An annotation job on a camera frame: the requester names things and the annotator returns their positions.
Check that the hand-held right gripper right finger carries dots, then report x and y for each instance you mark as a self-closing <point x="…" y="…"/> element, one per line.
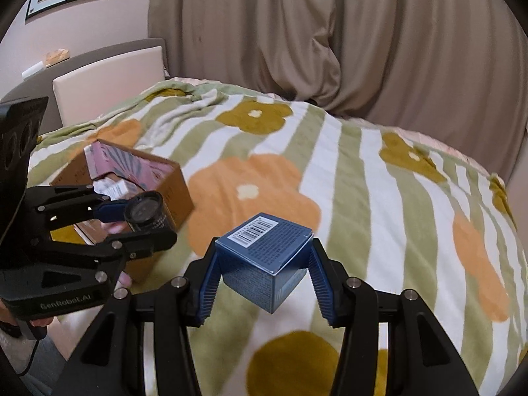
<point x="321" y="293"/>

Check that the cardboard box with pink print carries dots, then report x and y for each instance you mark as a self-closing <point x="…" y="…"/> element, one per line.
<point x="177" y="198"/>

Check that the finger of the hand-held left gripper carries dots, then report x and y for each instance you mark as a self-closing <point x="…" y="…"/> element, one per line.
<point x="66" y="206"/>
<point x="140" y="245"/>

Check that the beige patterned box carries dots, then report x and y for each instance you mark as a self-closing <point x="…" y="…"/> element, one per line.
<point x="57" y="57"/>

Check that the black round jar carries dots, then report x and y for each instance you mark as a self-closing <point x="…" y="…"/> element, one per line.
<point x="148" y="212"/>

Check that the beige curtain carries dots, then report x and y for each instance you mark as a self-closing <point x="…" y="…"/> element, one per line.
<point x="330" y="29"/>

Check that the person's grey clothing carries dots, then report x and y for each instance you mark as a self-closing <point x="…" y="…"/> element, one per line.
<point x="49" y="363"/>

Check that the dark blue cube box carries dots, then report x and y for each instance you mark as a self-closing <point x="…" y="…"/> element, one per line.
<point x="264" y="264"/>

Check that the white headboard cushion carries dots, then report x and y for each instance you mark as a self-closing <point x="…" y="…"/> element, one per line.
<point x="103" y="78"/>

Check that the striped flower blanket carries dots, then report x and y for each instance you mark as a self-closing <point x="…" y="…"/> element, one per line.
<point x="330" y="173"/>

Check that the white and blue box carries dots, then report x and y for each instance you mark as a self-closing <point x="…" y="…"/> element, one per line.
<point x="113" y="187"/>

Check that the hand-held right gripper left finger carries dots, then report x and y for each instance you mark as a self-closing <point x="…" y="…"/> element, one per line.
<point x="208" y="288"/>

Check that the person's left hand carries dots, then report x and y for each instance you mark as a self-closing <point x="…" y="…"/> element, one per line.
<point x="123" y="281"/>

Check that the grey bed headboard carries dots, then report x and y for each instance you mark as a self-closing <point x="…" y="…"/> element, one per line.
<point x="103" y="47"/>

